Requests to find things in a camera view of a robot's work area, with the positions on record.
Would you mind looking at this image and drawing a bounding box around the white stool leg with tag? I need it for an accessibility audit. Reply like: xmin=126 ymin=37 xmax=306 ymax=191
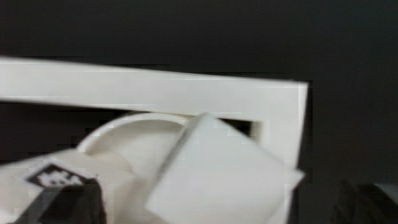
xmin=0 ymin=149 xmax=135 ymax=224

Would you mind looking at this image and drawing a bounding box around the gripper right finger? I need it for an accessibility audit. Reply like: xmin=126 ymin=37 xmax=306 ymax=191
xmin=331 ymin=180 xmax=398 ymax=224

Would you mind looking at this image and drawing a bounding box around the white front rail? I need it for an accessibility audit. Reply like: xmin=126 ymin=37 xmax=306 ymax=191
xmin=0 ymin=56 xmax=307 ymax=122

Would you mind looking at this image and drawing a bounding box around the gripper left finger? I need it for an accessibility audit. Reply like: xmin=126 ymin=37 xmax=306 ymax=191
xmin=14 ymin=179 xmax=107 ymax=224

